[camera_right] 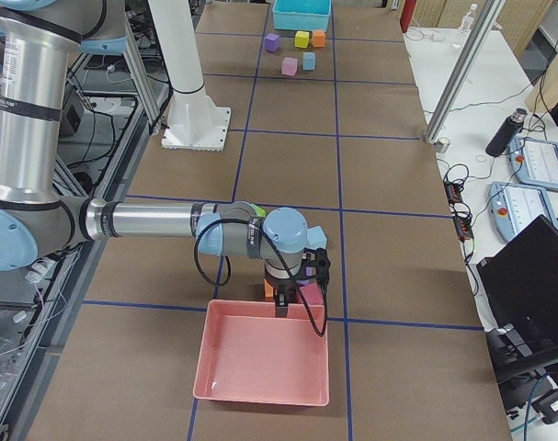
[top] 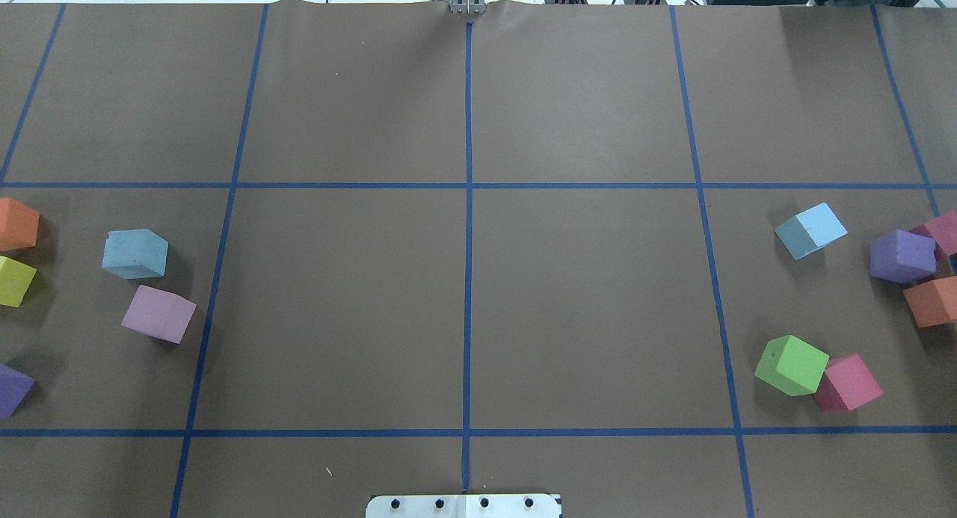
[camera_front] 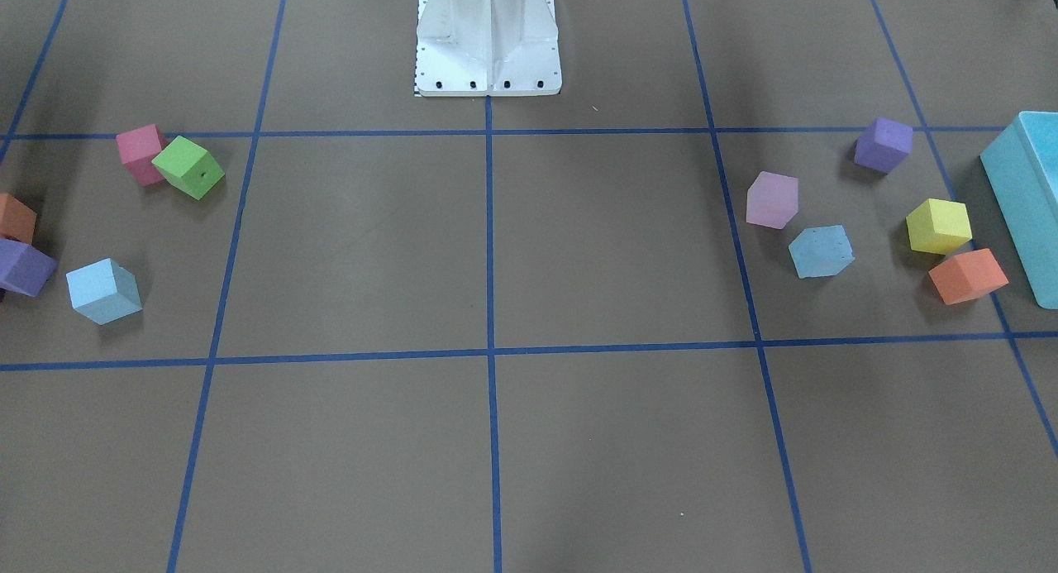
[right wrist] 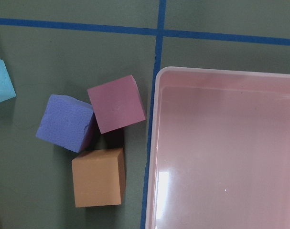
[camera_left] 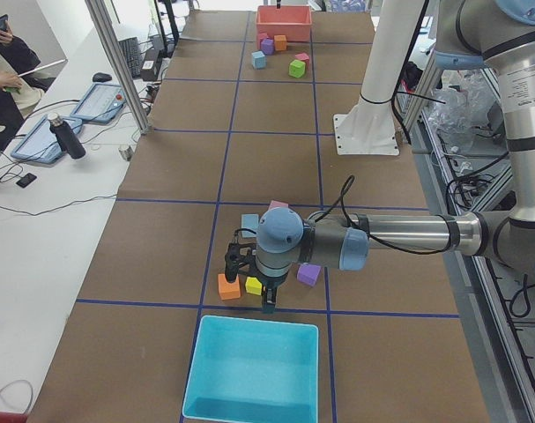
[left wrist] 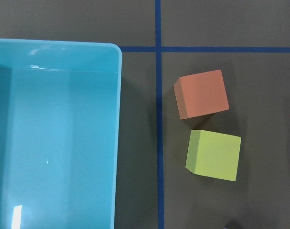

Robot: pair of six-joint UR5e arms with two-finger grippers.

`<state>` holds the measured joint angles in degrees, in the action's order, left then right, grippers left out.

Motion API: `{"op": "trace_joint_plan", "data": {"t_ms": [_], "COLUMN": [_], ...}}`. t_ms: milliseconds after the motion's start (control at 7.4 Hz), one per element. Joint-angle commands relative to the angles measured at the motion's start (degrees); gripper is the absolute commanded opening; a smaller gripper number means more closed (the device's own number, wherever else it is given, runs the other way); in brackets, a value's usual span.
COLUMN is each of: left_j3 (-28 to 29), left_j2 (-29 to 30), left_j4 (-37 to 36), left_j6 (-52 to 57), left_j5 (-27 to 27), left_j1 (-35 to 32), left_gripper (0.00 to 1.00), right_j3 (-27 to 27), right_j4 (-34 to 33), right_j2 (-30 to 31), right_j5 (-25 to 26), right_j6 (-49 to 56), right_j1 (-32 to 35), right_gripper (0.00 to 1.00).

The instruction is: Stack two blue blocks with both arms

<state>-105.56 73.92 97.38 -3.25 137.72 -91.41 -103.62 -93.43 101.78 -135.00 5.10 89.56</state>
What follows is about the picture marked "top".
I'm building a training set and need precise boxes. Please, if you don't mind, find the blue foam block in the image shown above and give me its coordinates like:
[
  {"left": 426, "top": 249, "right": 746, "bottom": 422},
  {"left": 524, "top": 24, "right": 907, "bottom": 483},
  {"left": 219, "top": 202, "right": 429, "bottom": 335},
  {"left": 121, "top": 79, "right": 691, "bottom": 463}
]
[
  {"left": 775, "top": 203, "right": 848, "bottom": 260},
  {"left": 100, "top": 229, "right": 170, "bottom": 280}
]

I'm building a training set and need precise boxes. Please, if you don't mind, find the white metal mounting plate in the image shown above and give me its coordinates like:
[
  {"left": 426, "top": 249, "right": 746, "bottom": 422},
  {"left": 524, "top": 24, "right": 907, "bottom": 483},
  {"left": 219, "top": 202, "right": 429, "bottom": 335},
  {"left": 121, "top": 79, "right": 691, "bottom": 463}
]
[{"left": 365, "top": 493, "right": 563, "bottom": 517}]

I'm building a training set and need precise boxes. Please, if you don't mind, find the pink foam block left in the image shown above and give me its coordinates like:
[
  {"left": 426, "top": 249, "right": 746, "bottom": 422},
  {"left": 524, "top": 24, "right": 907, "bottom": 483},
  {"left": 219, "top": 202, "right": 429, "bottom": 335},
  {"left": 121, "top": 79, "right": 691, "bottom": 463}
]
[{"left": 122, "top": 284, "right": 196, "bottom": 345}]

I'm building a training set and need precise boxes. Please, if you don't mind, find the green foam block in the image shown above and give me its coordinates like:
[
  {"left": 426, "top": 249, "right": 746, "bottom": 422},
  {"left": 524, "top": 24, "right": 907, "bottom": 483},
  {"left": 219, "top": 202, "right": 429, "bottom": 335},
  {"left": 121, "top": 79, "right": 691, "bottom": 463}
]
[{"left": 754, "top": 335, "right": 830, "bottom": 397}]

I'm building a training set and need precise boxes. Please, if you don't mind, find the red foam block lower right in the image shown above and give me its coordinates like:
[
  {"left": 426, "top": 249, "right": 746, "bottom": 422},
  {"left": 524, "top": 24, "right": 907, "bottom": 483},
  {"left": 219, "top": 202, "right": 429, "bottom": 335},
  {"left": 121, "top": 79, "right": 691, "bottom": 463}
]
[{"left": 813, "top": 354, "right": 883, "bottom": 412}]

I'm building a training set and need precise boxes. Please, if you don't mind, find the red foam block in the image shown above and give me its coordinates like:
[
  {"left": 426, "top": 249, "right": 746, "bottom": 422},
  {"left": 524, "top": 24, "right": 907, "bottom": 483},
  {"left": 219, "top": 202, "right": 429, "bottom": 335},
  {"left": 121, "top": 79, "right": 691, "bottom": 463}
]
[
  {"left": 813, "top": 354, "right": 883, "bottom": 412},
  {"left": 909, "top": 211, "right": 957, "bottom": 260}
]

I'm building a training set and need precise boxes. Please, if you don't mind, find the purple foam block right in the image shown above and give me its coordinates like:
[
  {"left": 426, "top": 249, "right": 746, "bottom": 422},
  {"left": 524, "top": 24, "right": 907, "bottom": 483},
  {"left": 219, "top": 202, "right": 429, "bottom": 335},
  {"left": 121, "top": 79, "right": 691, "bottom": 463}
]
[{"left": 869, "top": 229, "right": 938, "bottom": 284}]

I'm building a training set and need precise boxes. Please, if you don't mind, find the purple foam block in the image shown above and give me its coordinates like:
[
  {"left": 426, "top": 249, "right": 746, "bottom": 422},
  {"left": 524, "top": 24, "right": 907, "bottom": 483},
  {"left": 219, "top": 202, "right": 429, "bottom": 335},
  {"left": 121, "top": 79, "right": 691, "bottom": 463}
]
[
  {"left": 1, "top": 365, "right": 35, "bottom": 419},
  {"left": 869, "top": 229, "right": 938, "bottom": 284}
]

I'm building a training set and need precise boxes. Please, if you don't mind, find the orange foam block right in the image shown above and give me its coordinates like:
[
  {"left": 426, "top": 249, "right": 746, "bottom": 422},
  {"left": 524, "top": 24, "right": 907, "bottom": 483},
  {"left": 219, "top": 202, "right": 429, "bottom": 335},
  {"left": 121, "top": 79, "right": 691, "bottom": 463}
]
[{"left": 903, "top": 277, "right": 957, "bottom": 328}]

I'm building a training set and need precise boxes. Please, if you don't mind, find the orange foam block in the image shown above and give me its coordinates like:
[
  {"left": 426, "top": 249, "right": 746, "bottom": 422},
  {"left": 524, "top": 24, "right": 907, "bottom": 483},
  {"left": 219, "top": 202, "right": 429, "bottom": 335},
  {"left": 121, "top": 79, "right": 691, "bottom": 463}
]
[
  {"left": 903, "top": 277, "right": 957, "bottom": 328},
  {"left": 1, "top": 197, "right": 41, "bottom": 252}
]

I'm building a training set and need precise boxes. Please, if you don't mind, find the orange foam block far left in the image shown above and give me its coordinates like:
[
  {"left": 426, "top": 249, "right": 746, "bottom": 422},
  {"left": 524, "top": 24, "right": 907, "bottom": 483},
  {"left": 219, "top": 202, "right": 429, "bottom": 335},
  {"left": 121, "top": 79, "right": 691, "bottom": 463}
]
[{"left": 1, "top": 197, "right": 41, "bottom": 252}]

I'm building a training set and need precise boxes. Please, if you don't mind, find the yellow foam block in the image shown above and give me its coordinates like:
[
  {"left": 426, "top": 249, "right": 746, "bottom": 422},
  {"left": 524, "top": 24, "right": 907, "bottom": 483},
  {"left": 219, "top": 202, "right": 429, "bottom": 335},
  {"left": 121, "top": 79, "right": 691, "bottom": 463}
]
[{"left": 1, "top": 256, "right": 37, "bottom": 307}]

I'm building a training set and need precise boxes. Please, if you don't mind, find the red foam block far right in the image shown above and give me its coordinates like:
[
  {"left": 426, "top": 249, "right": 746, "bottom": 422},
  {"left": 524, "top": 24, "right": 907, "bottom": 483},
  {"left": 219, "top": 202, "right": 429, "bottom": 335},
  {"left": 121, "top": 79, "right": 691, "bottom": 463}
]
[{"left": 909, "top": 211, "right": 957, "bottom": 260}]

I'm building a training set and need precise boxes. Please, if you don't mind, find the purple foam block lower left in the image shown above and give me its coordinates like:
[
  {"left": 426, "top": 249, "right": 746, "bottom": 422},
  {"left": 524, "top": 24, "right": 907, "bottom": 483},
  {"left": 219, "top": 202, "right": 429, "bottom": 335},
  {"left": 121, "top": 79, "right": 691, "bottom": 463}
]
[{"left": 1, "top": 365, "right": 35, "bottom": 419}]

